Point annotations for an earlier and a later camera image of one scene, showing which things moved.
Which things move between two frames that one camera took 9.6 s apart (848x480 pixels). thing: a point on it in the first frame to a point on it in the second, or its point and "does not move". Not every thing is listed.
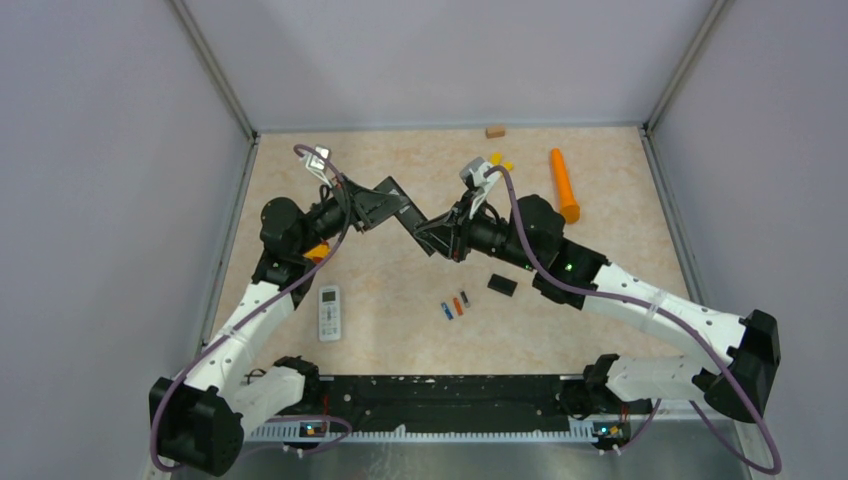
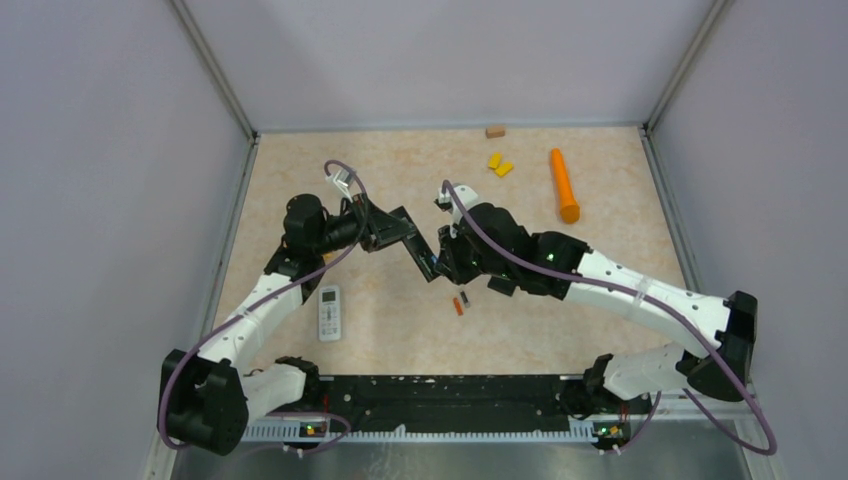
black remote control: (410, 215) to (422, 255)
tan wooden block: (492, 132) does not move
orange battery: (458, 306) does not move
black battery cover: (501, 284) does not move
